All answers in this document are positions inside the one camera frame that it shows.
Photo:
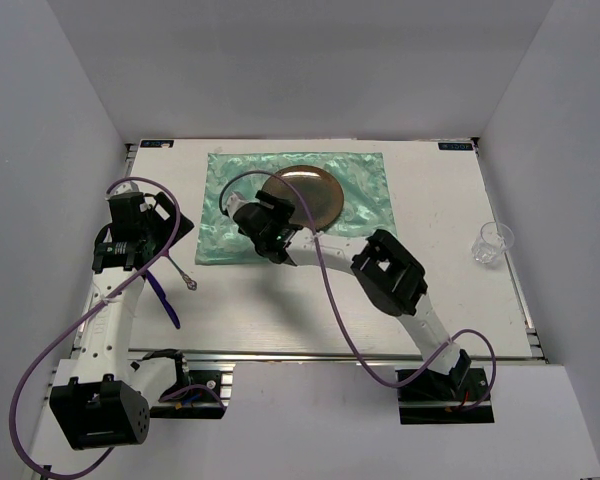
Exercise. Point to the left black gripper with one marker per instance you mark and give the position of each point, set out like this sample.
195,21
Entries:
167,224

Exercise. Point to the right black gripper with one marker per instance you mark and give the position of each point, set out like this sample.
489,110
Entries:
284,210

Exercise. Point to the brown ceramic plate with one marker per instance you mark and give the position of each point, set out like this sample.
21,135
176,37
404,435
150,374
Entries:
321,191

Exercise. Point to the green satin cloth napkin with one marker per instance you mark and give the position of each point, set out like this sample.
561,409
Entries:
362,176

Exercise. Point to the purple knife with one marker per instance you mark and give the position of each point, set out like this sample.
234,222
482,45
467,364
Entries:
162,297

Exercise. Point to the clear glass cup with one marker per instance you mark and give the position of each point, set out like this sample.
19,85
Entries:
493,241

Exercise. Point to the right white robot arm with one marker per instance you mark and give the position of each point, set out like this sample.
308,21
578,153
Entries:
392,279

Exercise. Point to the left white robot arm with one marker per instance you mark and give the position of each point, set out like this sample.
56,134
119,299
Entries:
108,398

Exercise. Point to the ornate iridescent fork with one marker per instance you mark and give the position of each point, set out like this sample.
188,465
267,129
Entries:
189,282

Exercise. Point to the left table corner sticker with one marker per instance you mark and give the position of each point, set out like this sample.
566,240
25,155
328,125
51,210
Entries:
156,143

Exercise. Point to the table corner sticker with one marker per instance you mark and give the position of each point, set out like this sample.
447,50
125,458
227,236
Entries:
156,143
455,146

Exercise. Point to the right table corner sticker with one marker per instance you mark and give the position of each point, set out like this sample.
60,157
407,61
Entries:
455,146

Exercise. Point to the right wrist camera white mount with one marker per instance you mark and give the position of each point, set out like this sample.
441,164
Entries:
234,203

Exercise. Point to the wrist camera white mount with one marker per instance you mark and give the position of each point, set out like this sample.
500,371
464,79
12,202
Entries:
125,187
234,203

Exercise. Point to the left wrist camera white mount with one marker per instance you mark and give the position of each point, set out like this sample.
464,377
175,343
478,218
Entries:
125,187

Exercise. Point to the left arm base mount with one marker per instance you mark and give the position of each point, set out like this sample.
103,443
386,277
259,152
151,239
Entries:
208,403

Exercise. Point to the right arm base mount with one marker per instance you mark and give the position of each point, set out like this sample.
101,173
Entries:
422,403

